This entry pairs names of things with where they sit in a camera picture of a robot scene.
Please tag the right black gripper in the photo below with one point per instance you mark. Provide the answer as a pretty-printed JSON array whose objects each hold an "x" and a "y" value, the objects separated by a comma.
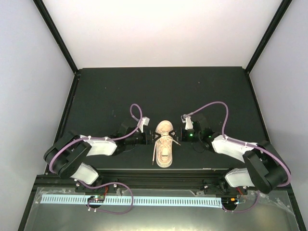
[{"x": 180, "y": 135}]

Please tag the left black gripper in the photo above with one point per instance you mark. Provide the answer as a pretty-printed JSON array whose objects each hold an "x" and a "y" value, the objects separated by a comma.
[{"x": 148, "y": 140}]

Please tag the white shoelace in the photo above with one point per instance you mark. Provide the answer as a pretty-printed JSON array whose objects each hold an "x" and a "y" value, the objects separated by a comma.
[{"x": 163, "y": 150}]

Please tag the beige sneaker shoe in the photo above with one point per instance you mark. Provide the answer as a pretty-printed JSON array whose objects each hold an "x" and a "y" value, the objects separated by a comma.
[{"x": 164, "y": 126}]

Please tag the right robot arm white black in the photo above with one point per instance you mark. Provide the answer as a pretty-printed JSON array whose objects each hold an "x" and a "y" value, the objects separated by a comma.
[{"x": 264, "y": 168}]

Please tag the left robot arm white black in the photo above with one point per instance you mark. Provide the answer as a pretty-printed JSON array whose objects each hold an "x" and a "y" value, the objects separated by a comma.
[{"x": 66, "y": 157}]

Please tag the right small circuit board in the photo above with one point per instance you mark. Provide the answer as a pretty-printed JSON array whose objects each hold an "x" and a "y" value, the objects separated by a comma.
[{"x": 236, "y": 201}]

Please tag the small circuit board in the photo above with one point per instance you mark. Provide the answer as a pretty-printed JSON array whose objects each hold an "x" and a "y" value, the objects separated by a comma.
[
  {"x": 96, "y": 199},
  {"x": 236, "y": 201}
]

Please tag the left small circuit board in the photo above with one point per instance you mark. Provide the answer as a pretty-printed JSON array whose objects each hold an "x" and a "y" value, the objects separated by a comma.
[{"x": 96, "y": 199}]

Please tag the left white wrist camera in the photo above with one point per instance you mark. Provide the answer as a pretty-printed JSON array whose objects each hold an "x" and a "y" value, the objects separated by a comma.
[{"x": 144, "y": 122}]

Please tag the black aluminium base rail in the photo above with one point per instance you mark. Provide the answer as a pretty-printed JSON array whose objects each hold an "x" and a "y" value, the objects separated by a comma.
[{"x": 164, "y": 178}]

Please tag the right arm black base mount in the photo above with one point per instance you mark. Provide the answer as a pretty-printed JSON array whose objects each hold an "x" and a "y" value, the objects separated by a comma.
[{"x": 224, "y": 189}]

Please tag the white slotted cable duct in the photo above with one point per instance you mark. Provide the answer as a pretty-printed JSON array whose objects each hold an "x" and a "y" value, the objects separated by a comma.
[{"x": 135, "y": 200}]

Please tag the left black frame post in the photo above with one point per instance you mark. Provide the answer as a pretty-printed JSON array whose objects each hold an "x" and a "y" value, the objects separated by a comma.
[{"x": 56, "y": 34}]

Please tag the black frame post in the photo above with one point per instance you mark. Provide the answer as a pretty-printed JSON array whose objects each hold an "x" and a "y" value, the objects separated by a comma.
[
  {"x": 56, "y": 34},
  {"x": 278, "y": 16}
]

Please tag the right black frame post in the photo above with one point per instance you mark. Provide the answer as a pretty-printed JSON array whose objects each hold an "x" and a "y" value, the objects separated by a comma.
[{"x": 278, "y": 16}]

